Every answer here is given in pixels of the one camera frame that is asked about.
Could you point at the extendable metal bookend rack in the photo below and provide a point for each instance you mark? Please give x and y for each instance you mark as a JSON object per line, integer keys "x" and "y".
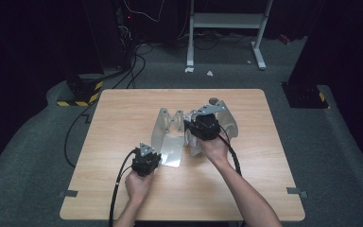
{"x": 170, "y": 148}

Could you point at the white paper scrap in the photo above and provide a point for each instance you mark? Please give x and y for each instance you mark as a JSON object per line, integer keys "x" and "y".
{"x": 189, "y": 69}
{"x": 210, "y": 73}

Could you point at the person's right hand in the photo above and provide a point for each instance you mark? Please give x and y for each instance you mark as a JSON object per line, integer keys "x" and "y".
{"x": 216, "y": 149}

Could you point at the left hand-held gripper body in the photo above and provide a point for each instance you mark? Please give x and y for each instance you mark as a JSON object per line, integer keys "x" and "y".
{"x": 145, "y": 162}

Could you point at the dark equipment tower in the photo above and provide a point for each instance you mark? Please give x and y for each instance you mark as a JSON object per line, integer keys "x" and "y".
{"x": 107, "y": 34}

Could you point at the white metal stand frame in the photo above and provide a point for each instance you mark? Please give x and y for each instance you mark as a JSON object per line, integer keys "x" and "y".
{"x": 225, "y": 20}

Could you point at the grey tape strip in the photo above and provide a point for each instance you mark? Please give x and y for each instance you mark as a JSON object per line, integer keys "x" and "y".
{"x": 68, "y": 193}
{"x": 296, "y": 191}

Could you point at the red object on floor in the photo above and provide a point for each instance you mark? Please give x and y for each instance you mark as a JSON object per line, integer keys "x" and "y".
{"x": 285, "y": 38}

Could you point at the person's left hand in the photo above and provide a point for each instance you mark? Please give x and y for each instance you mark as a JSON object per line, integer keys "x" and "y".
{"x": 138, "y": 186}

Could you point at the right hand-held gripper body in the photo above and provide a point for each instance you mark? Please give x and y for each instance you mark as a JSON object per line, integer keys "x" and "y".
{"x": 204, "y": 124}

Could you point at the black yellow striped stand base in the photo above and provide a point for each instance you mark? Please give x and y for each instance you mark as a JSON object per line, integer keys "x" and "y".
{"x": 82, "y": 91}
{"x": 305, "y": 96}

